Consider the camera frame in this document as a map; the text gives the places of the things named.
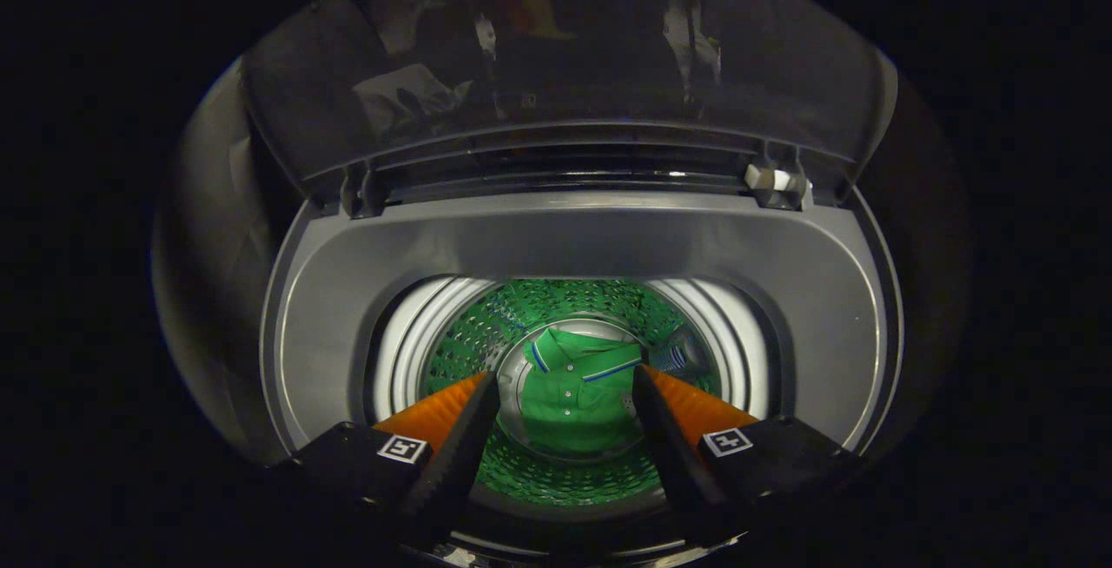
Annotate dark grey washing machine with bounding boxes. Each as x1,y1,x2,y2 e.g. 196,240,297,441
261,142,904,565

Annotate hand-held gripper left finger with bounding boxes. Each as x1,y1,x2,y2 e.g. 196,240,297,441
287,370,502,550

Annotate green polo shirt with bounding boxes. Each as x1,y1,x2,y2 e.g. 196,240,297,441
520,327,645,456

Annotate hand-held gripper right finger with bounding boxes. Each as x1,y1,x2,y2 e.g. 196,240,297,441
631,365,871,543

